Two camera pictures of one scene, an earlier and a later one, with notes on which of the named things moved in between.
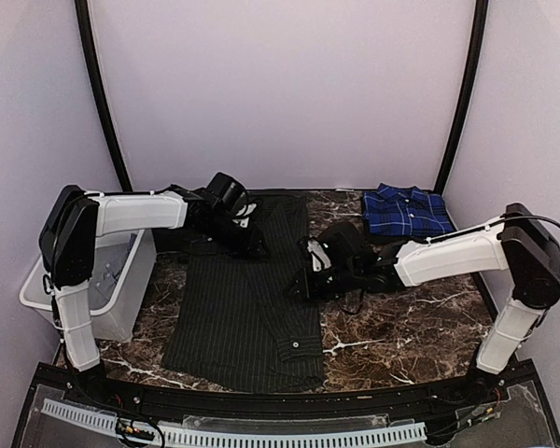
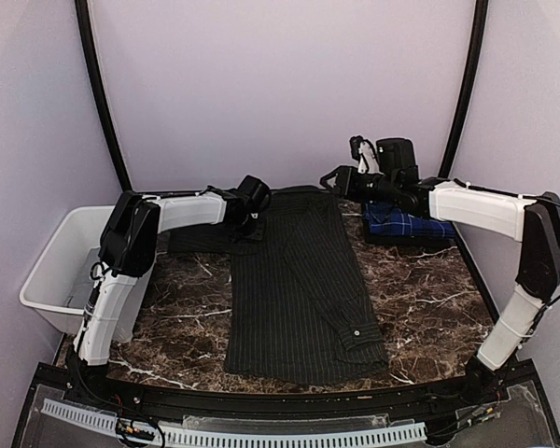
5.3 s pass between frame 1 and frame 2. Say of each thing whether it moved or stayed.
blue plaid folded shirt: stayed
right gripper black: moved
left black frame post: stayed
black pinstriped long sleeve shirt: moved
